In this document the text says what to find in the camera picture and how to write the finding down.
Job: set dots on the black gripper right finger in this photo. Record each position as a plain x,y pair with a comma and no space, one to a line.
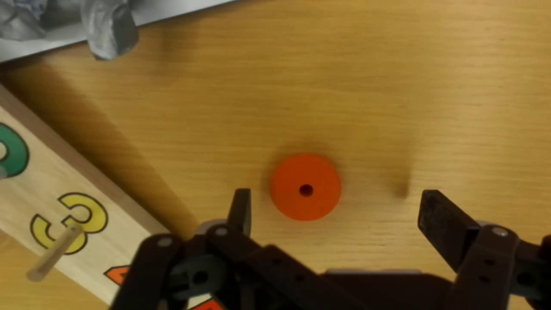
492,264

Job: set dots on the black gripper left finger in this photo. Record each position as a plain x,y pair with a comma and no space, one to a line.
229,269

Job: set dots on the wooden number puzzle board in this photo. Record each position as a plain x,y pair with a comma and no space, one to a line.
51,190

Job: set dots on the grey crumpled cloth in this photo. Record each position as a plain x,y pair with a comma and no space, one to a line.
108,28

